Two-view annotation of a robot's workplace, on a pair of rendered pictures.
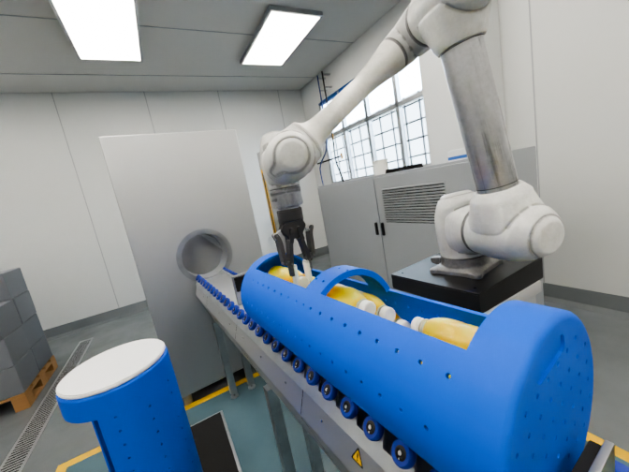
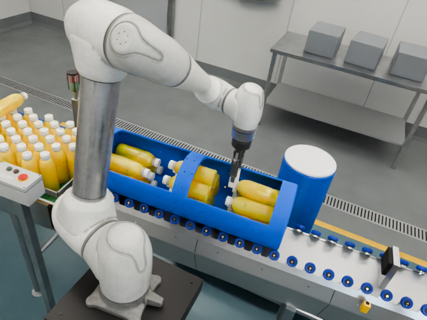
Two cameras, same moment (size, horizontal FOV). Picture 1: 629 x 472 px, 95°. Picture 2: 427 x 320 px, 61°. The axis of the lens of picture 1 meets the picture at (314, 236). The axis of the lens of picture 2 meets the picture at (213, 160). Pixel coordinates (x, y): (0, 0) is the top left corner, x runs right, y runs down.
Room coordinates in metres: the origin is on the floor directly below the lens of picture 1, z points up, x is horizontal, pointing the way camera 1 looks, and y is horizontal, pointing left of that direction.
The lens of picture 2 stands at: (1.61, -0.81, 2.15)
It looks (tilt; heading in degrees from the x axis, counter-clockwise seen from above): 37 degrees down; 136
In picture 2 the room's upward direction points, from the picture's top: 9 degrees clockwise
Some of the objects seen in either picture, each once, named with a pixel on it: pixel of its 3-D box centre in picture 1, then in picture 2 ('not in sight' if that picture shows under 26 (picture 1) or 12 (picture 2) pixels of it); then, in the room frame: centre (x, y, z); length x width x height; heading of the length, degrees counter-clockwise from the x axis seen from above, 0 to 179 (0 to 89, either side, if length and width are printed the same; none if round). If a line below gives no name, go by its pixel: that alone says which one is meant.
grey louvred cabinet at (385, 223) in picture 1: (402, 244); not in sight; (2.81, -0.85, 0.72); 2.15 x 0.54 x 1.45; 27
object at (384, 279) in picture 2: (244, 287); (386, 266); (1.44, 0.40, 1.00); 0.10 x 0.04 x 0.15; 121
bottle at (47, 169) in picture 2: not in sight; (48, 172); (0.20, -0.49, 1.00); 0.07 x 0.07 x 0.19
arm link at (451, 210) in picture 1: (461, 222); (122, 256); (0.98, -0.51, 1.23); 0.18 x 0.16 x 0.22; 11
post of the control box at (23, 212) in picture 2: not in sight; (38, 263); (0.27, -0.64, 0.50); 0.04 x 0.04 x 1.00; 31
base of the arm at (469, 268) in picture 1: (459, 259); (130, 288); (1.00, -0.50, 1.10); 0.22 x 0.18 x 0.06; 33
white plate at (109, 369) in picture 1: (115, 364); (310, 160); (0.82, 0.67, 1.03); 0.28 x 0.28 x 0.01
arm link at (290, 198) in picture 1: (286, 199); (243, 131); (0.85, 0.06, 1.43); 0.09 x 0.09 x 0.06
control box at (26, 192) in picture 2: not in sight; (15, 183); (0.27, -0.64, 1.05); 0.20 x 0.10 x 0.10; 31
